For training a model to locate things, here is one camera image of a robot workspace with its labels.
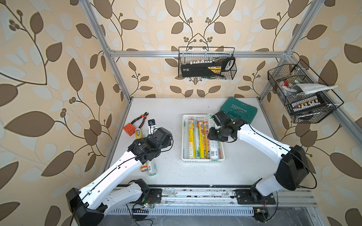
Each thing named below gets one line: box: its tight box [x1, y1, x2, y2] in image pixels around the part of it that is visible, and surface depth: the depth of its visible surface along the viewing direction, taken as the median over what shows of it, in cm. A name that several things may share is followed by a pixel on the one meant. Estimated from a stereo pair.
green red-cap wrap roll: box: [183, 118, 190, 159], surface depth 90 cm
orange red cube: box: [123, 122, 136, 137], surface depth 98 cm
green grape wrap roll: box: [194, 127, 201, 159], surface depth 92 cm
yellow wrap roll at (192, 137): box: [188, 115, 196, 160], surface depth 91 cm
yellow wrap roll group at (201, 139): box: [197, 120, 205, 159], surface depth 93 cm
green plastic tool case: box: [219, 96, 258, 125], surface depth 110 cm
